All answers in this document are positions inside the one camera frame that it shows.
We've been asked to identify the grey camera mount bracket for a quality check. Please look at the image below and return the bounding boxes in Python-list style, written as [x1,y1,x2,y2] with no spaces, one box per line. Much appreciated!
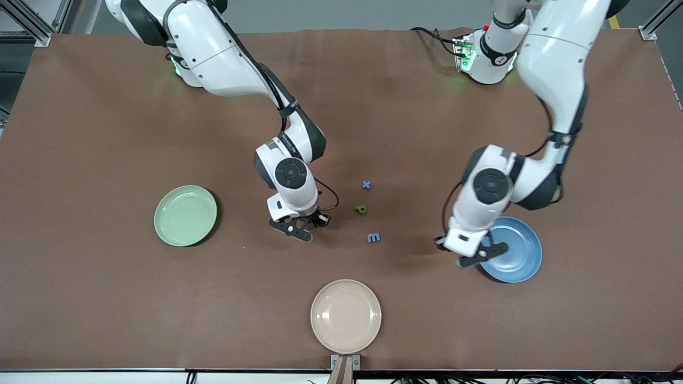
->
[330,354,361,384]

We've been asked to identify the brown table cover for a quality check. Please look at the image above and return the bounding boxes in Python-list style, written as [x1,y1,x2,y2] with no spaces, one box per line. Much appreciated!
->
[0,28,683,372]

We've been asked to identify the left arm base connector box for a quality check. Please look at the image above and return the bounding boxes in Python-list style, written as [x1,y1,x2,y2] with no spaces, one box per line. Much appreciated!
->
[452,35,476,73]

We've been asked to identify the black left arm base cable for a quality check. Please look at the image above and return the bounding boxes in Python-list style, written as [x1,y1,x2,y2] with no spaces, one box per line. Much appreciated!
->
[410,27,460,54]

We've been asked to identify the beige plate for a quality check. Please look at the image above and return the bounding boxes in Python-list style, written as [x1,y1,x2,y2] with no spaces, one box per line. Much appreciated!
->
[310,279,383,355]

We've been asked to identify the blue plate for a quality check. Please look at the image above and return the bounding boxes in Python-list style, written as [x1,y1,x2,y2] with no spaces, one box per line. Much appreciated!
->
[474,216,543,283]

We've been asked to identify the light green plate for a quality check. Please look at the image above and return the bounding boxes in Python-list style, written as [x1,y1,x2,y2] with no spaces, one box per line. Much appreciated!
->
[154,185,218,247]

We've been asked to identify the aluminium frame profile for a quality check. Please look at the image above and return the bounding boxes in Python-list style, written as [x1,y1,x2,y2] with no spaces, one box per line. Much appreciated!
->
[0,0,73,47]
[639,0,683,41]

